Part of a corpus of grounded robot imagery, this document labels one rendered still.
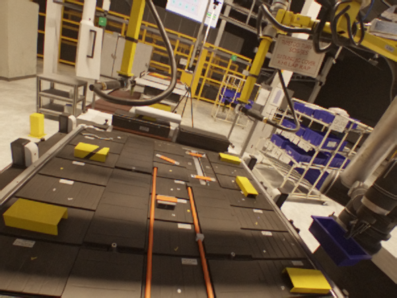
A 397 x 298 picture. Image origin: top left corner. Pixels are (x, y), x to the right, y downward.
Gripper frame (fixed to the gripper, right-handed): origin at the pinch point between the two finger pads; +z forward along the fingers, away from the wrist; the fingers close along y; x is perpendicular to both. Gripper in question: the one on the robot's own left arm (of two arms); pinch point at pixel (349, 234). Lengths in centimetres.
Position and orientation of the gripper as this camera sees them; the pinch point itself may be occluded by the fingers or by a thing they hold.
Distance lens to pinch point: 112.9
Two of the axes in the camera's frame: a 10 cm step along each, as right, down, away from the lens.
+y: -9.5, -2.1, -2.4
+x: 1.3, 4.3, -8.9
